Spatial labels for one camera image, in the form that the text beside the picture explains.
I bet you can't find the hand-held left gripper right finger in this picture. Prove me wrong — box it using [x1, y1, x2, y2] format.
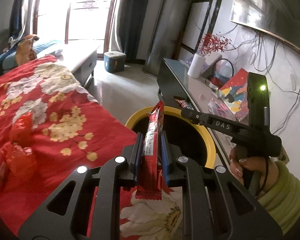
[161, 131, 283, 240]

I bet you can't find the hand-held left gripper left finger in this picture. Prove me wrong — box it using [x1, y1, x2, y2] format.
[17, 132, 144, 240]

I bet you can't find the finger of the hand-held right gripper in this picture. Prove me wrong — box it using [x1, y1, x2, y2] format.
[181, 107, 248, 142]

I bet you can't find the red snack wrapper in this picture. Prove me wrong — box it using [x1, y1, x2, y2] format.
[135, 101, 165, 201]

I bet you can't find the yellow rimmed black bin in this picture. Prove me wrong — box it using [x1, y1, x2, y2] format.
[124, 106, 217, 170]

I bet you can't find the person's right hand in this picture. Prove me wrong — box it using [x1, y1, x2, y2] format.
[229, 152, 279, 194]

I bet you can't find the colourful red gift box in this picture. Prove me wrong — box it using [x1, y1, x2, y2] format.
[219, 70, 250, 119]

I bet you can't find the dark red snack packet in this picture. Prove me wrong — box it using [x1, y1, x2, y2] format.
[174, 99, 195, 110]

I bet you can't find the black round hoop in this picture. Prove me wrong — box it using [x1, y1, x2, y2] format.
[210, 58, 234, 87]

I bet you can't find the white paper roll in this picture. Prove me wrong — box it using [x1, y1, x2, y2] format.
[187, 54, 207, 78]

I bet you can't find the white canvas board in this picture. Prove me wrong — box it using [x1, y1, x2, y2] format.
[202, 52, 222, 75]

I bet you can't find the red flower decoration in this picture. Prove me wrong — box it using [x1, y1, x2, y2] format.
[197, 32, 232, 55]

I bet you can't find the blue storage box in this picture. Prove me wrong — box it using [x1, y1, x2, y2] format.
[104, 51, 127, 73]

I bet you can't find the grey standing air conditioner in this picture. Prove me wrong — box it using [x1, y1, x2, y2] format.
[142, 0, 172, 75]

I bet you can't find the grey low table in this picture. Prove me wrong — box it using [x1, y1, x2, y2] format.
[56, 44, 102, 87]

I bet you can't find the red floral blanket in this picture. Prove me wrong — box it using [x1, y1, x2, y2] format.
[0, 54, 185, 240]

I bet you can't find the crumpled red wrapper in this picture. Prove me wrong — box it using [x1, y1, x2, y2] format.
[10, 112, 38, 145]

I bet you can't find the flat red packet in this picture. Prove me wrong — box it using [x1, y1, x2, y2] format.
[0, 144, 38, 188]

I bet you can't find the dark blue curtain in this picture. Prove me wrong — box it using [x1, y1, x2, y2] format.
[10, 0, 38, 38]
[124, 0, 154, 64]

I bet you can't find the large window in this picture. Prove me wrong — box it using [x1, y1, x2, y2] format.
[32, 0, 120, 43]

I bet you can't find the brown plush toy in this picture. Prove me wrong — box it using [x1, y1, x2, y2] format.
[15, 34, 40, 65]

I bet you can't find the white wall cable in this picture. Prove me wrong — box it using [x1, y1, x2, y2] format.
[247, 34, 300, 105]

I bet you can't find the wall mounted television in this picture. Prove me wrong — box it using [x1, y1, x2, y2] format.
[229, 0, 300, 60]

